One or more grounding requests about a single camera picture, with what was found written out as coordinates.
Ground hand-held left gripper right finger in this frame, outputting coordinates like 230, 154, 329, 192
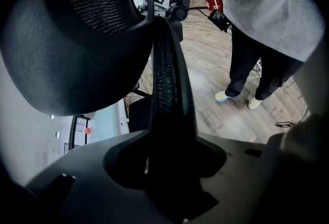
165, 17, 200, 188

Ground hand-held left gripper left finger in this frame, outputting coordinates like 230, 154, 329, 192
148, 17, 180, 188

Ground black office chair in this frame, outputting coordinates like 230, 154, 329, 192
0, 0, 191, 136

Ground person's right pale shoe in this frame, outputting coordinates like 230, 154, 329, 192
215, 90, 241, 103

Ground person's pale shoe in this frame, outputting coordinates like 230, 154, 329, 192
247, 97, 263, 110
215, 90, 241, 103

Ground red box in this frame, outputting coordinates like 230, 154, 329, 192
205, 0, 224, 11

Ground black device with screen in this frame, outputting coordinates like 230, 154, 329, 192
207, 8, 231, 33

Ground light blue table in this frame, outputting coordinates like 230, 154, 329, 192
87, 101, 129, 144

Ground person's left pale shoe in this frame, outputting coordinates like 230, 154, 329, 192
247, 97, 263, 110

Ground black trousers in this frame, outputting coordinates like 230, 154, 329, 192
225, 24, 305, 102

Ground black metal railing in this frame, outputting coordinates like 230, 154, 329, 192
67, 114, 91, 153

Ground grey sweatshirt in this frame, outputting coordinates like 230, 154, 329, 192
217, 0, 325, 62

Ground white cable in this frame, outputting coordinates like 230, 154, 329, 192
182, 53, 262, 80

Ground black cable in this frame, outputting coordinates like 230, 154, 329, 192
274, 120, 295, 128

